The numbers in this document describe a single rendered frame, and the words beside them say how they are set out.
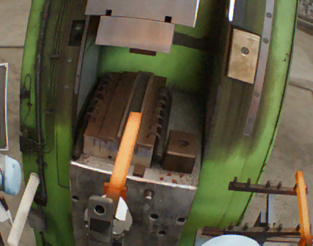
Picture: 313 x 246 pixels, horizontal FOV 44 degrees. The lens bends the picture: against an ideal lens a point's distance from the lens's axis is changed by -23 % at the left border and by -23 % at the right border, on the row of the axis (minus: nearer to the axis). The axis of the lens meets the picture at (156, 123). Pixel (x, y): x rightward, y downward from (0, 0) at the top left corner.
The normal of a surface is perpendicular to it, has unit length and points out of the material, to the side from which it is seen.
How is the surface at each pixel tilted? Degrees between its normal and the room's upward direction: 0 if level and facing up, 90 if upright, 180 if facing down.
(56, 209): 90
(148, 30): 90
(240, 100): 90
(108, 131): 0
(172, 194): 90
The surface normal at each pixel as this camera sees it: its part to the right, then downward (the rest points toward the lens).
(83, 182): -0.11, 0.51
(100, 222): 0.00, 0.05
